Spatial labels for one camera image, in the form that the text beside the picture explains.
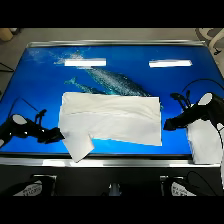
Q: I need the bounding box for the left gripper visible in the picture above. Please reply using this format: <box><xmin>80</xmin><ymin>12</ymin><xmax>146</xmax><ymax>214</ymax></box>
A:
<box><xmin>36</xmin><ymin>127</ymin><xmax>66</xmax><ymax>145</ymax></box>

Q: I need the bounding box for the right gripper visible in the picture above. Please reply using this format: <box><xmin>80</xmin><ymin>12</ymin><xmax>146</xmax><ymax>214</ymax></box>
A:
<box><xmin>162</xmin><ymin>114</ymin><xmax>190</xmax><ymax>132</ymax></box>

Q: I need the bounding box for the white shirt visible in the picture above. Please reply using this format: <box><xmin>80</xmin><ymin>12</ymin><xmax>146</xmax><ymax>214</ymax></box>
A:
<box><xmin>58</xmin><ymin>91</ymin><xmax>164</xmax><ymax>164</ymax></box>

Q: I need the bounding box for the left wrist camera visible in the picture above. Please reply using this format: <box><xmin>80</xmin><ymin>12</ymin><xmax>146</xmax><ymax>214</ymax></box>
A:
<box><xmin>33</xmin><ymin>108</ymin><xmax>48</xmax><ymax>129</ymax></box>

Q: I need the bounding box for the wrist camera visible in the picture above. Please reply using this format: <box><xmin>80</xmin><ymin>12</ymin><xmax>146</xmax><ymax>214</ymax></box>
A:
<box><xmin>170</xmin><ymin>89</ymin><xmax>193</xmax><ymax>112</ymax></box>
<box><xmin>33</xmin><ymin>108</ymin><xmax>48</xmax><ymax>129</ymax></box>

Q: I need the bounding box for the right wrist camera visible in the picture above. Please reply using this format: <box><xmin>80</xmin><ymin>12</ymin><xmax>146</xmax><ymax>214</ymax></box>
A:
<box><xmin>170</xmin><ymin>89</ymin><xmax>193</xmax><ymax>112</ymax></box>

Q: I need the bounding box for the black cable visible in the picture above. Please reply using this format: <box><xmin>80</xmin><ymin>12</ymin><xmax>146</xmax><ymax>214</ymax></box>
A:
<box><xmin>181</xmin><ymin>78</ymin><xmax>224</xmax><ymax>95</ymax></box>
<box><xmin>7</xmin><ymin>96</ymin><xmax>40</xmax><ymax>118</ymax></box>

